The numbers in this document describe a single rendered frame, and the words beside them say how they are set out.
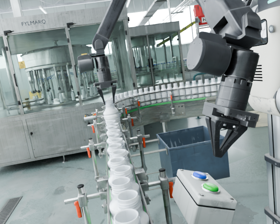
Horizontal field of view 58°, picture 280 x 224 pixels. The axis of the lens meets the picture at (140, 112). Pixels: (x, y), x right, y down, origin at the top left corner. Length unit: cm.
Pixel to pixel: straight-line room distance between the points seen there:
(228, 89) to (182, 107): 201
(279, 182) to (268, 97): 35
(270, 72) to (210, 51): 56
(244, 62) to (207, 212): 28
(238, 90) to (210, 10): 18
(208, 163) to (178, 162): 16
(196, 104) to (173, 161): 125
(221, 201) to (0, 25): 415
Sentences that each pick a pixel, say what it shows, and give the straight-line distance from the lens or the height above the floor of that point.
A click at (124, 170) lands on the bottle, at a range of 57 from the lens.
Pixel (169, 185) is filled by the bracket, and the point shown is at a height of 107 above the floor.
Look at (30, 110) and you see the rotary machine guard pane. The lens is 432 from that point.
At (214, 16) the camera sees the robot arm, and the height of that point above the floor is 145.
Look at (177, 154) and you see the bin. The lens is 131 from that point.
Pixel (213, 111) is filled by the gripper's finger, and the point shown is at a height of 127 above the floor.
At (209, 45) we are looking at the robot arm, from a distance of 46.
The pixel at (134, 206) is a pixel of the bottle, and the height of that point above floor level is 115.
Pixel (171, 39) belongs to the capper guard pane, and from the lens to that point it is 628.
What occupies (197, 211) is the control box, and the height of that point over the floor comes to 109.
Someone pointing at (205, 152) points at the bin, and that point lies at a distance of 136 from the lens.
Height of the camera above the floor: 137
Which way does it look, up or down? 10 degrees down
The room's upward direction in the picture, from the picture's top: 8 degrees counter-clockwise
